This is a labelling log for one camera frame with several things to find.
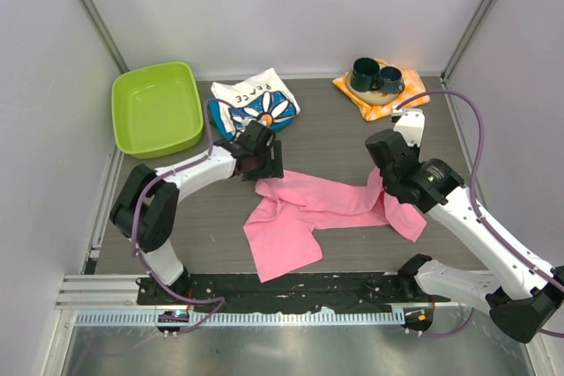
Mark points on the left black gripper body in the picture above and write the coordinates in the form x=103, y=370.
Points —
x=264, y=152

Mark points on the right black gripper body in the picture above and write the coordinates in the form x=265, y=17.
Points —
x=416, y=150

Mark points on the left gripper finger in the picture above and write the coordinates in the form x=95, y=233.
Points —
x=274, y=161
x=251, y=173

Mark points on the orange checkered cloth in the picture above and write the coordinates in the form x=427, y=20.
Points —
x=412, y=86

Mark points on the pink t shirt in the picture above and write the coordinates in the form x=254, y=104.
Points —
x=280, y=230

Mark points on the dark blue mug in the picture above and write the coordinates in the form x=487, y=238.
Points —
x=391, y=80

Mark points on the dark green mug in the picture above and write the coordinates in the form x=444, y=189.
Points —
x=365, y=74

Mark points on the lime green plastic tub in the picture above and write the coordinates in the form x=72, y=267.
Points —
x=156, y=111

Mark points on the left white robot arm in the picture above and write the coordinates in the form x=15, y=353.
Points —
x=145, y=209

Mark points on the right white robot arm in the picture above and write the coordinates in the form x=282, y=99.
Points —
x=521, y=291

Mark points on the blue folded t shirt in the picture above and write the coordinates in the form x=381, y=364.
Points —
x=229, y=121

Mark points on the white daisy print t shirt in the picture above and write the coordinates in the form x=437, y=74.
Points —
x=262, y=97

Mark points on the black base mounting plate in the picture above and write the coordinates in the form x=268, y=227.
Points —
x=299, y=293

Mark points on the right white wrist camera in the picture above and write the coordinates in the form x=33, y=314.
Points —
x=410, y=124

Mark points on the slotted white cable duct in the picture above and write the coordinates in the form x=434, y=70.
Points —
x=176, y=317

